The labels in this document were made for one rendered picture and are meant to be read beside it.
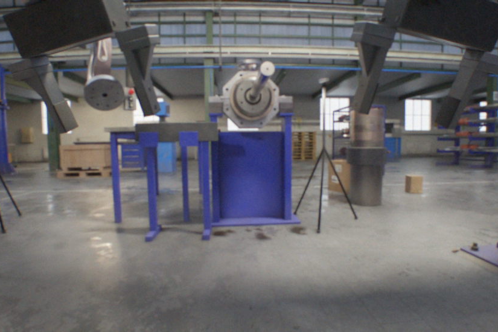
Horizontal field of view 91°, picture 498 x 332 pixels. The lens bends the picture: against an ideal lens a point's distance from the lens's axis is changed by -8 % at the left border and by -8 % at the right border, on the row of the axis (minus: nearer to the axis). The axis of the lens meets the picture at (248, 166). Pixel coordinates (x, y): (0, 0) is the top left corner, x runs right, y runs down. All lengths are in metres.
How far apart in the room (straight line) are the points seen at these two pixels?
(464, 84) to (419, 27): 0.11
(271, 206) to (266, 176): 0.29
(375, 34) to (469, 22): 0.11
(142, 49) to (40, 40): 0.12
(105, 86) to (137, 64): 1.22
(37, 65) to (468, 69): 0.55
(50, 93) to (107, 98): 1.18
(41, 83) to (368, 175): 3.01
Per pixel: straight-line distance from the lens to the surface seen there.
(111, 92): 1.59
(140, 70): 0.35
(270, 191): 2.48
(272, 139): 2.45
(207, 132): 2.02
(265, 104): 2.18
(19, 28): 0.42
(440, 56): 11.09
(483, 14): 0.41
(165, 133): 2.07
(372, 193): 3.21
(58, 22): 0.38
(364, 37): 0.34
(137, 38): 0.34
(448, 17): 0.38
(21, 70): 0.44
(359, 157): 3.12
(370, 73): 0.35
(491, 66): 0.45
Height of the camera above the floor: 0.69
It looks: 4 degrees down
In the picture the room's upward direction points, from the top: 1 degrees counter-clockwise
